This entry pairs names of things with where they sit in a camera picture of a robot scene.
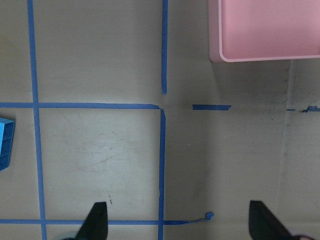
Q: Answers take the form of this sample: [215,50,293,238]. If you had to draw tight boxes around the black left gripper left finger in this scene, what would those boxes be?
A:
[76,202,108,240]

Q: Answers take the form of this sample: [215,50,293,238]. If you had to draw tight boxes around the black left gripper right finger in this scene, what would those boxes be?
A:
[249,200,293,240]

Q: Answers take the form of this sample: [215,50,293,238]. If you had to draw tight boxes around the blue toy block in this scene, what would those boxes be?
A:
[0,117,15,171]

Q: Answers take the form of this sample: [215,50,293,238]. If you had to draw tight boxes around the pink plastic box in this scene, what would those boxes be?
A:
[208,0,320,63]

